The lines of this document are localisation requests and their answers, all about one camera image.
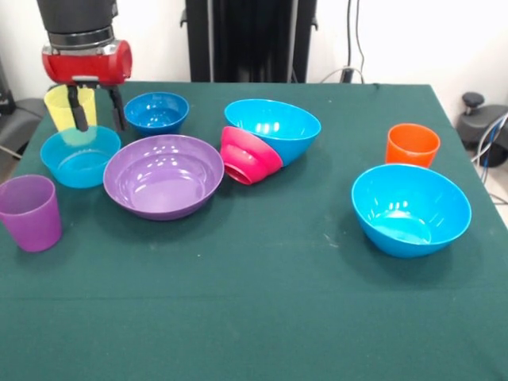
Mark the wide purple bowl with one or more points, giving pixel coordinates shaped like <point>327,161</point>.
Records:
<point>162,182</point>

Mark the yellow cup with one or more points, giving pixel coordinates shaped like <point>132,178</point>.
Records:
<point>59,111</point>

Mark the orange cup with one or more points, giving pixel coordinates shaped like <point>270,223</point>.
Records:
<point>412,148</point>

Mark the grey padded chair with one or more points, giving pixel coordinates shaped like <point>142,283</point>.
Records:
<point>18,119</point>

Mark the purple cup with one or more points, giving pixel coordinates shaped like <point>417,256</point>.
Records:
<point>31,218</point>

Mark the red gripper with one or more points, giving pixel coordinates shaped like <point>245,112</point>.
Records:
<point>87,67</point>

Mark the small dark blue bowl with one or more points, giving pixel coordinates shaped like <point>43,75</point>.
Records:
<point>155,115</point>

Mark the black power plug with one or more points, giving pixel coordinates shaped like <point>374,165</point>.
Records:
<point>348,74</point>

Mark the dark grey chair base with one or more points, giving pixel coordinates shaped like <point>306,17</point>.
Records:
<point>480,127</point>

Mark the dark green tablecloth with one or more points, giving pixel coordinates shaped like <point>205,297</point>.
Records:
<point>246,301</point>

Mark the small red bowl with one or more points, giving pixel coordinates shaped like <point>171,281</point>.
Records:
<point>254,158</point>

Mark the translucent light blue bowl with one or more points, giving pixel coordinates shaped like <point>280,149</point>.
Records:
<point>79,166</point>

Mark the large blue bowl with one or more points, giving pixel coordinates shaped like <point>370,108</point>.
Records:
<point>410,214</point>
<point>278,123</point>

